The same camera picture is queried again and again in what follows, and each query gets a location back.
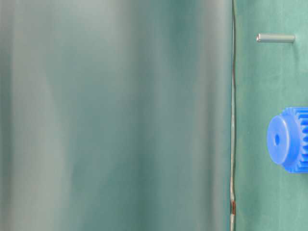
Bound grey metal shaft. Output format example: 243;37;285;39
256;33;296;43

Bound blue plastic gear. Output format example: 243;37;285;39
267;107;308;173

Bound green table mat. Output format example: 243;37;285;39
234;0;308;231

